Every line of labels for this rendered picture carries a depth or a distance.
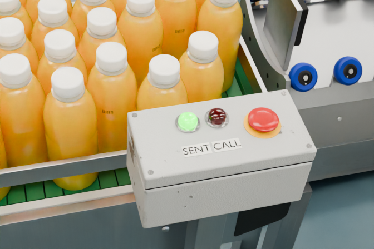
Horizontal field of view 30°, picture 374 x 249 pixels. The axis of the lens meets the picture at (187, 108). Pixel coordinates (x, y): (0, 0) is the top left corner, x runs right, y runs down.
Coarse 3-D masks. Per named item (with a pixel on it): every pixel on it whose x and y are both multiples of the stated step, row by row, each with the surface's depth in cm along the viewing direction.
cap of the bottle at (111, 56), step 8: (104, 48) 89; (112, 48) 89; (120, 48) 89; (96, 56) 88; (104, 56) 88; (112, 56) 88; (120, 56) 88; (104, 64) 88; (112, 64) 88; (120, 64) 88
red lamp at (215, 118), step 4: (212, 108) 81; (216, 108) 80; (220, 108) 81; (212, 112) 80; (216, 112) 80; (220, 112) 80; (224, 112) 80; (208, 116) 80; (212, 116) 80; (216, 116) 80; (220, 116) 80; (224, 116) 80; (212, 120) 80; (216, 120) 80; (220, 120) 80; (224, 120) 80
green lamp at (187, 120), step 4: (184, 112) 80; (188, 112) 80; (180, 116) 80; (184, 116) 79; (188, 116) 79; (192, 116) 79; (180, 120) 79; (184, 120) 79; (188, 120) 79; (192, 120) 79; (196, 120) 79; (180, 124) 79; (184, 124) 79; (188, 124) 79; (192, 124) 79; (196, 124) 80; (188, 128) 79
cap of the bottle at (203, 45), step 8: (200, 32) 92; (208, 32) 92; (192, 40) 91; (200, 40) 91; (208, 40) 91; (216, 40) 91; (192, 48) 91; (200, 48) 90; (208, 48) 90; (216, 48) 91; (200, 56) 91; (208, 56) 91
